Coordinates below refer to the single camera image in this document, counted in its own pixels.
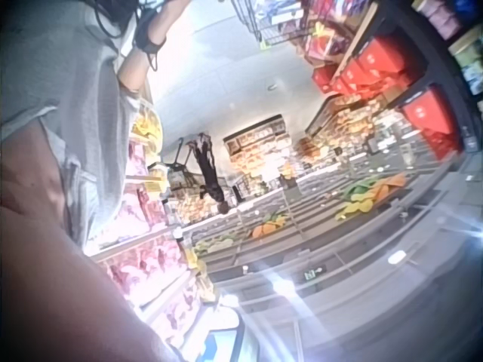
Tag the black wrist band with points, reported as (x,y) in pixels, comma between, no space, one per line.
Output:
(149,37)

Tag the large orange green hanging decoration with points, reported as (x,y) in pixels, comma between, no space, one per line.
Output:
(371,192)

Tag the dark shopping cart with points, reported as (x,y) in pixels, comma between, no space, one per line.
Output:
(177,169)

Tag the shelf with red boxes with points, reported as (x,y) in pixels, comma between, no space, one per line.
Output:
(377,64)

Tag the small orange hanging decoration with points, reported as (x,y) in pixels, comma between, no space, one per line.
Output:
(266,228)

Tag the long shelf of goods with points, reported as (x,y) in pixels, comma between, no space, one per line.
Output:
(347,124)

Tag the yellow green hanging decoration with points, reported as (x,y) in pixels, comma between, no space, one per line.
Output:
(215,244)

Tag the person's right hand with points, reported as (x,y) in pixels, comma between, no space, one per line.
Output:
(173,15)

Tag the shelf with pink packets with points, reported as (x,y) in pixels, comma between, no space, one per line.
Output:
(151,260)

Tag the green exit sign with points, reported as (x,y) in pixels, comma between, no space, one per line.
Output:
(314,273)

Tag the display stand of packaged goods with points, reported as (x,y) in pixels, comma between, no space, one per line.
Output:
(260,151)

